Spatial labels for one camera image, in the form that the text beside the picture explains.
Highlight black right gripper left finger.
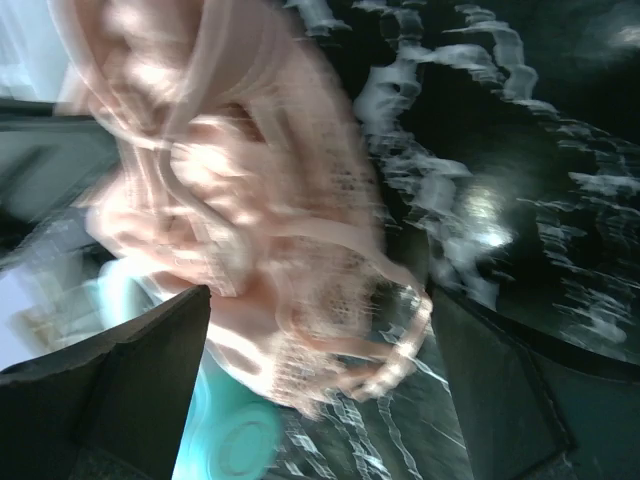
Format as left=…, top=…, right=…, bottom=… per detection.
left=1, top=286, right=210, bottom=479

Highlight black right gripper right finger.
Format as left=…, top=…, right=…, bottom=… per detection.
left=432, top=289, right=576, bottom=480

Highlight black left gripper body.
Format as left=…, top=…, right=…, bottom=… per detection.
left=1, top=99, right=119, bottom=260

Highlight pink lace bra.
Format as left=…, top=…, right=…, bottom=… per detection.
left=50, top=1, right=432, bottom=418

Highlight teal cat-ear headphones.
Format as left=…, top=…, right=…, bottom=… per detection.
left=97, top=259, right=282, bottom=480

